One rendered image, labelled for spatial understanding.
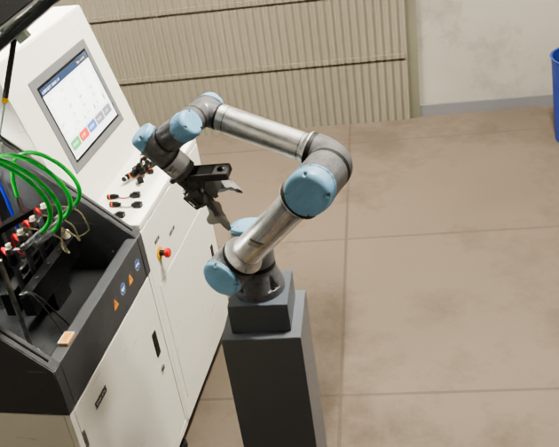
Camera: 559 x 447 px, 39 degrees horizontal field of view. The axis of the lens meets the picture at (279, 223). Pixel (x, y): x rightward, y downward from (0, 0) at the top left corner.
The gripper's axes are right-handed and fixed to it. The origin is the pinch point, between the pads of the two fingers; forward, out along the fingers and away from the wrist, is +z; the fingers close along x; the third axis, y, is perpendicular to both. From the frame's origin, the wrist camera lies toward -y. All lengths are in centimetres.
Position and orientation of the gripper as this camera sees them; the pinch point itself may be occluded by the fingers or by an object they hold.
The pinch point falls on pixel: (238, 210)
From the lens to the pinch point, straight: 221.3
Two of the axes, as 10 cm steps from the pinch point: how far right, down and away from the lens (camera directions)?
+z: 6.8, 5.9, 4.4
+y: -7.1, 3.6, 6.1
